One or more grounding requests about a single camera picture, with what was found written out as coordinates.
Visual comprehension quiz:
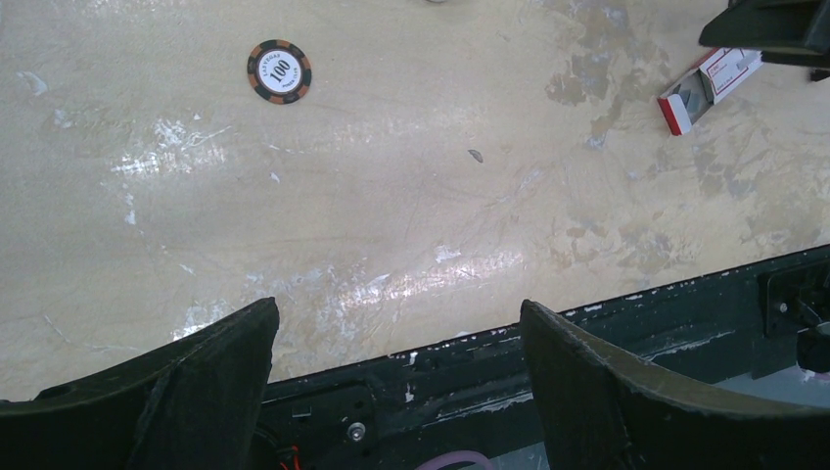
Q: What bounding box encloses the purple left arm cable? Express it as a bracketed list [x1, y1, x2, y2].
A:
[414, 449, 495, 470]

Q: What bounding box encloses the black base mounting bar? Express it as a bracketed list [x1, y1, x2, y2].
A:
[245, 246, 829, 469]

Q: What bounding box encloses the red white staple box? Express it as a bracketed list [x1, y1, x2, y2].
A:
[657, 48, 762, 136]

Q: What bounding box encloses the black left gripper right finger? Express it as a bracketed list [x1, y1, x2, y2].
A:
[520, 300, 829, 469]

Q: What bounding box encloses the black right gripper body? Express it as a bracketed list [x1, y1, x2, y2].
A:
[698, 0, 829, 69]

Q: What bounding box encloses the brown poker chip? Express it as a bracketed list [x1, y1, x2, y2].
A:
[247, 39, 312, 105]

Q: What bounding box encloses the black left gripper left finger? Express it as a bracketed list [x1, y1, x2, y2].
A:
[1, 298, 280, 469]

